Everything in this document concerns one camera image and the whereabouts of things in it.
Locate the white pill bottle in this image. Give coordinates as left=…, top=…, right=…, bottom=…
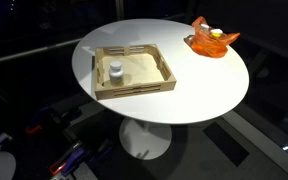
left=108, top=67, right=125, bottom=84

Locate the grey vertical post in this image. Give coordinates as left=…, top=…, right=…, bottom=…
left=114, top=0, right=125, bottom=21

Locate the black clamp orange handle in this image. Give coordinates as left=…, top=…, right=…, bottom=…
left=49, top=139, right=114, bottom=177
left=25, top=105, right=83, bottom=136

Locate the orange plastic bag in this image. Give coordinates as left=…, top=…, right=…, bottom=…
left=183, top=15, right=241, bottom=59

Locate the white bottle lid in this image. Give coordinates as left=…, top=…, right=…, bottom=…
left=110, top=60, right=123, bottom=71

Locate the grey metal rail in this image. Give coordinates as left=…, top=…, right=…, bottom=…
left=0, top=37, right=83, bottom=67

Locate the white table pedestal base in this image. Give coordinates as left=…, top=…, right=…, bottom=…
left=118, top=117, right=173, bottom=161

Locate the yellow capped small bottle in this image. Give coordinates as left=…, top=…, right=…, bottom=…
left=210, top=28, right=224, bottom=38

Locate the black floor mat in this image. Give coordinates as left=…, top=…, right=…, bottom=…
left=202, top=121, right=251, bottom=168

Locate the wooden slatted tray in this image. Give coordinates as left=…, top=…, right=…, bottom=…
left=93, top=43, right=178, bottom=101

